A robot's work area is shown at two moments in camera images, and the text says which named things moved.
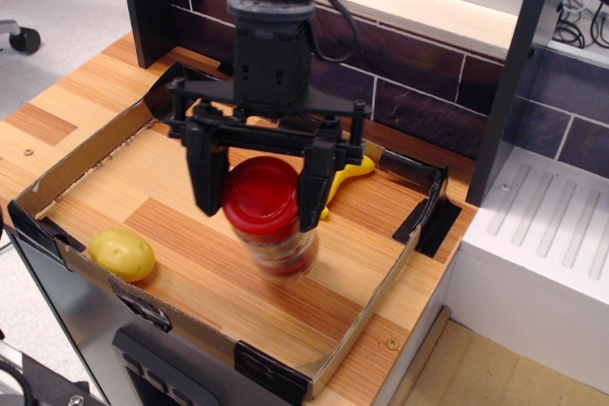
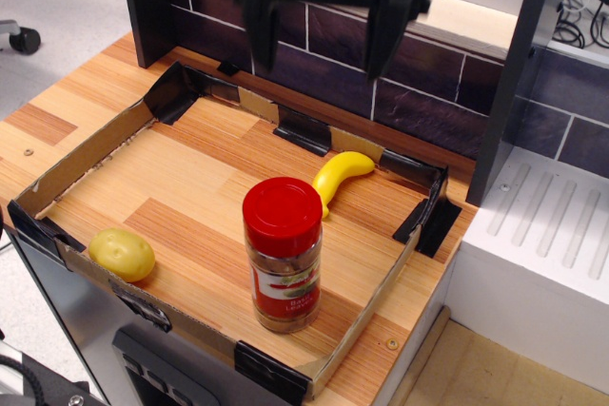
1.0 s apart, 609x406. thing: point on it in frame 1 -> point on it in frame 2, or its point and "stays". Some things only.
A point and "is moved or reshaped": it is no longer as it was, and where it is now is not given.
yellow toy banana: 366,164 stays
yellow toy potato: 123,254 stays
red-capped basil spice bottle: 262,203 is moved or reshaped
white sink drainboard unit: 533,269 stays
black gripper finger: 315,182 -> 389,10
